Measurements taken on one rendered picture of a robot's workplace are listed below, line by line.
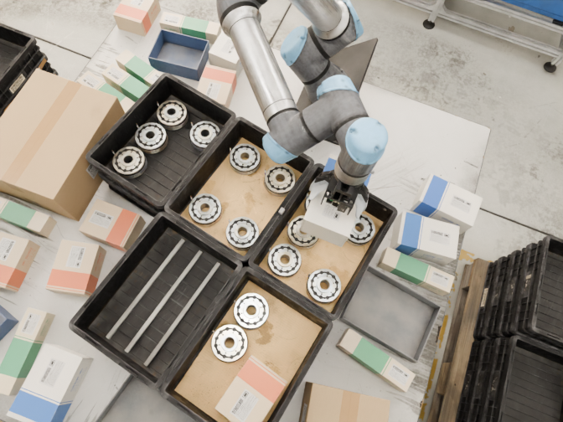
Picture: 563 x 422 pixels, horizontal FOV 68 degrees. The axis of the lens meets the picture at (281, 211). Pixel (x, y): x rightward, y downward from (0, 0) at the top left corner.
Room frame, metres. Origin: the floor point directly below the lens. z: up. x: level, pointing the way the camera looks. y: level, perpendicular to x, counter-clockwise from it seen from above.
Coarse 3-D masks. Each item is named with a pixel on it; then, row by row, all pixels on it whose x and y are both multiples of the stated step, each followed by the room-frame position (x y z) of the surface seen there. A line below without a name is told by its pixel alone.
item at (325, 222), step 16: (336, 160) 0.54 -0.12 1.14; (320, 192) 0.44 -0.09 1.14; (320, 208) 0.40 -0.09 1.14; (336, 208) 0.41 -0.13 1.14; (352, 208) 0.41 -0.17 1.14; (304, 224) 0.36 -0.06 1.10; (320, 224) 0.36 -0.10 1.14; (336, 224) 0.36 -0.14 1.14; (352, 224) 0.37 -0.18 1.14; (336, 240) 0.34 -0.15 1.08
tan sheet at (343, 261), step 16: (288, 224) 0.45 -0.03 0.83; (288, 240) 0.40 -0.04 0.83; (320, 240) 0.42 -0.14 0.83; (304, 256) 0.35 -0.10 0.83; (320, 256) 0.36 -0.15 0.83; (336, 256) 0.37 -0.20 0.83; (352, 256) 0.38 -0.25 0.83; (304, 272) 0.30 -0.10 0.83; (336, 272) 0.32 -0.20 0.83; (352, 272) 0.33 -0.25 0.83; (304, 288) 0.26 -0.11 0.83; (320, 304) 0.22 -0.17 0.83
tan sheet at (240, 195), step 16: (224, 160) 0.64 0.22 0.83; (224, 176) 0.58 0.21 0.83; (240, 176) 0.59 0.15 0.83; (256, 176) 0.60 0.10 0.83; (208, 192) 0.51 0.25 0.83; (224, 192) 0.52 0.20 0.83; (240, 192) 0.53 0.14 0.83; (256, 192) 0.54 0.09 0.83; (208, 208) 0.45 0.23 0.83; (224, 208) 0.46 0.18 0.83; (240, 208) 0.47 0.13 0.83; (256, 208) 0.48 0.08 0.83; (272, 208) 0.49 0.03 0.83; (224, 224) 0.41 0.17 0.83; (224, 240) 0.36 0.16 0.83
